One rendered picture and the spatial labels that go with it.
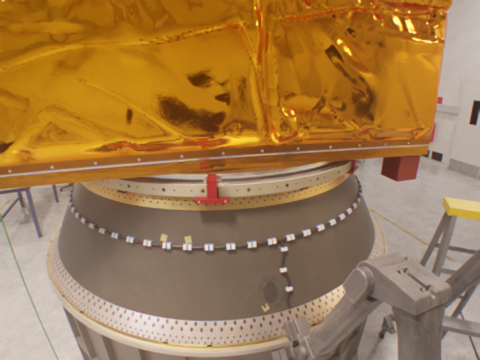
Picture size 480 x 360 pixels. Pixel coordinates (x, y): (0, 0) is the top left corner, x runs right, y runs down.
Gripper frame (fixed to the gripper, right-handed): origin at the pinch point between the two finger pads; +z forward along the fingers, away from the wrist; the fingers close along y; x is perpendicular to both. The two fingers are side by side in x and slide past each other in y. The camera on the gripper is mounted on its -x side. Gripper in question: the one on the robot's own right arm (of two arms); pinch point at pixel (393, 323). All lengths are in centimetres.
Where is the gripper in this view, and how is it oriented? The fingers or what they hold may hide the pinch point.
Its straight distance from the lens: 128.0
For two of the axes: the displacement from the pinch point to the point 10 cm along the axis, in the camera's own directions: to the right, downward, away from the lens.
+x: 2.4, 7.5, -6.2
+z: -1.4, 6.6, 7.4
